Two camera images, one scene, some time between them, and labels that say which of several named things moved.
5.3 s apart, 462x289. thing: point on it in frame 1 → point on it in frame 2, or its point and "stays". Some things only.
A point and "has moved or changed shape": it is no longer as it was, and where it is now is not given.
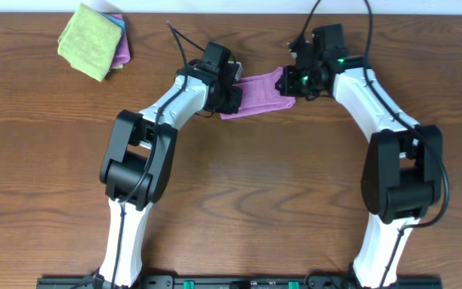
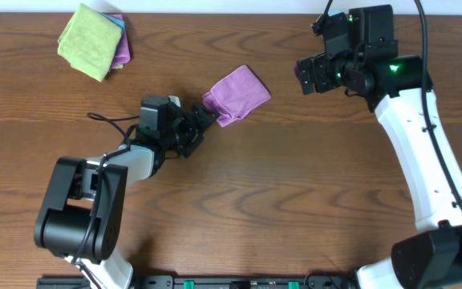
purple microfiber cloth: [260, 94] has moved or changed shape
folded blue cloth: [119, 22] stays
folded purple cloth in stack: [122, 55] stays
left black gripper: [235, 103] → [196, 132]
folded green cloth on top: [90, 41] stays
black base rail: [237, 282] stays
